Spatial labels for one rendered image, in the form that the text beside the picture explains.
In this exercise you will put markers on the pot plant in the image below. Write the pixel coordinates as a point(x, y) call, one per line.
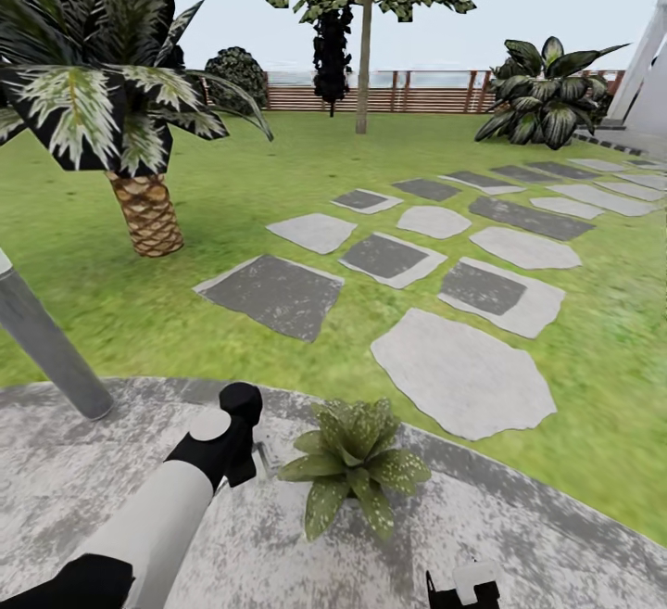
point(347, 467)

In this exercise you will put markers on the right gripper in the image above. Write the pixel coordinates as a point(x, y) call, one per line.
point(486, 598)

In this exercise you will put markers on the insectifuge atomizer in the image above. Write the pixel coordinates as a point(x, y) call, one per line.
point(223, 484)

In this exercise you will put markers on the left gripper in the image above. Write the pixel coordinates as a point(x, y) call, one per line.
point(242, 467)

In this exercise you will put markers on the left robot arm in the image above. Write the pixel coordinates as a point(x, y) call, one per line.
point(131, 562)

